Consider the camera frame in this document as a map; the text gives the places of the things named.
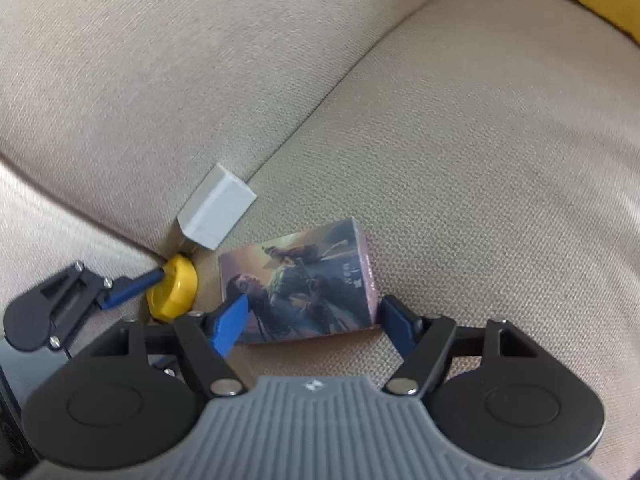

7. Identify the yellow round cap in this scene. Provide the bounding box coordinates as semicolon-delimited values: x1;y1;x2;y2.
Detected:
145;255;198;323

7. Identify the printed picture card box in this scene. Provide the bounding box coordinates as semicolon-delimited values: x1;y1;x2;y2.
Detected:
218;218;378;344

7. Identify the beige fabric sofa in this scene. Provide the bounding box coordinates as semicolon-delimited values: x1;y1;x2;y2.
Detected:
1;0;639;479

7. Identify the small white box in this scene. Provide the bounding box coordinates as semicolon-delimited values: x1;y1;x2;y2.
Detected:
177;165;257;250

